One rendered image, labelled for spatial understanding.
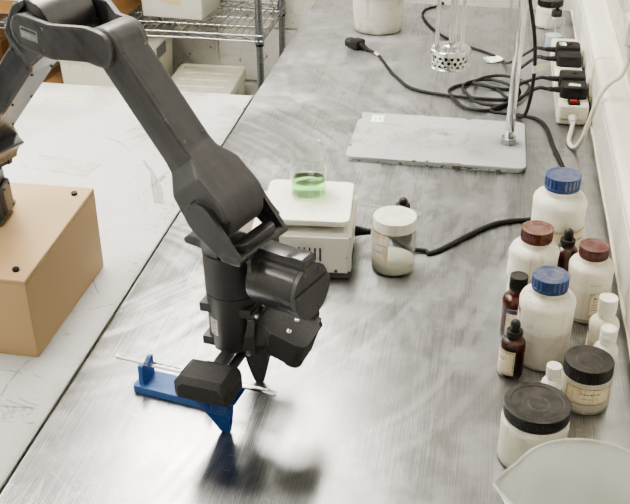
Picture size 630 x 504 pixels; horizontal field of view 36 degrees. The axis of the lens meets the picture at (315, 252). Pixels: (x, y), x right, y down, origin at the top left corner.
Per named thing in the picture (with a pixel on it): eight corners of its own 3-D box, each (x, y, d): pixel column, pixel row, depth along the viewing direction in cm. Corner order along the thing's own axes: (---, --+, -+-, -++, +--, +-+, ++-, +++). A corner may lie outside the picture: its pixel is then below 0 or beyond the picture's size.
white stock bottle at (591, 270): (557, 318, 122) (567, 250, 117) (566, 297, 126) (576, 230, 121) (602, 329, 120) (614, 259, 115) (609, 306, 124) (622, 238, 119)
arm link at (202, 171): (5, 25, 95) (49, -32, 87) (68, 0, 100) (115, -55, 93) (172, 271, 98) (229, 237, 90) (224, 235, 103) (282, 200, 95)
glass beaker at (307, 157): (319, 184, 136) (319, 131, 132) (334, 201, 132) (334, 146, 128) (279, 191, 134) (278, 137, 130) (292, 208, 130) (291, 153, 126)
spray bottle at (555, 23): (550, 52, 211) (556, 4, 206) (540, 47, 214) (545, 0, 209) (564, 50, 212) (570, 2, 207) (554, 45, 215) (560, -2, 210)
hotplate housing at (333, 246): (203, 274, 131) (199, 223, 127) (220, 228, 143) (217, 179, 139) (367, 282, 130) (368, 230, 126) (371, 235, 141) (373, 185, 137)
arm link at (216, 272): (173, 227, 96) (246, 252, 92) (211, 204, 100) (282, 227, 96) (180, 285, 100) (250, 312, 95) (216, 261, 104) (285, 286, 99)
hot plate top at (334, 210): (258, 224, 127) (258, 218, 127) (270, 184, 138) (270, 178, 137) (349, 228, 126) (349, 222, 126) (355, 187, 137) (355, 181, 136)
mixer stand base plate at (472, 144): (344, 160, 163) (344, 155, 163) (360, 116, 180) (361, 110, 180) (525, 173, 159) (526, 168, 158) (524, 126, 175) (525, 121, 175)
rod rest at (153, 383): (132, 392, 110) (129, 366, 108) (147, 375, 112) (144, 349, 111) (212, 412, 107) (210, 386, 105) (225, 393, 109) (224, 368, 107)
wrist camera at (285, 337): (238, 317, 97) (299, 329, 94) (269, 278, 103) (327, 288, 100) (244, 365, 100) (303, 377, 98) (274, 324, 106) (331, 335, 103)
